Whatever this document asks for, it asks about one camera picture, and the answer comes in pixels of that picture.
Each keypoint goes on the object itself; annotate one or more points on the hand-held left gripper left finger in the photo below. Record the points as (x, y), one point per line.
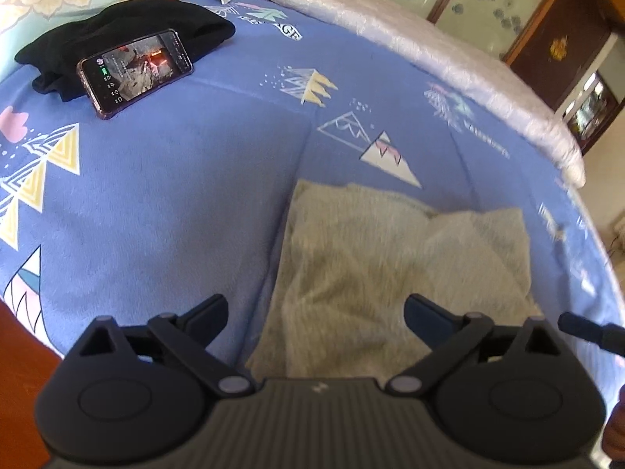
(215, 310)

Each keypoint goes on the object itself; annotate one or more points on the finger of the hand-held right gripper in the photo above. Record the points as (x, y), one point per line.
(586, 330)

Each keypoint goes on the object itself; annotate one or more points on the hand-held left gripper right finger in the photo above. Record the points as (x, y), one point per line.
(422, 315)

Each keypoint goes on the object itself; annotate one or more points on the beige towel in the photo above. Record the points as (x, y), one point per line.
(366, 264)

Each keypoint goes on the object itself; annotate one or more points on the blue printed bed sheet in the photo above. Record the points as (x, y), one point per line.
(171, 195)

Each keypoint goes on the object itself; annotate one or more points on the smartphone in clear case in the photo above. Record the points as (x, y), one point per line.
(134, 71)

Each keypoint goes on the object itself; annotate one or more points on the white quilt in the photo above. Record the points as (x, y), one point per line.
(439, 44)

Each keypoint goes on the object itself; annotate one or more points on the dark wooden door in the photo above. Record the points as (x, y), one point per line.
(561, 44)

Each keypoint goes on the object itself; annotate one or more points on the black folded garment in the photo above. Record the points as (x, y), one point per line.
(122, 24)

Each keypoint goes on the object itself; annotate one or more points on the glass door wardrobe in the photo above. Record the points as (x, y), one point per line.
(468, 0)

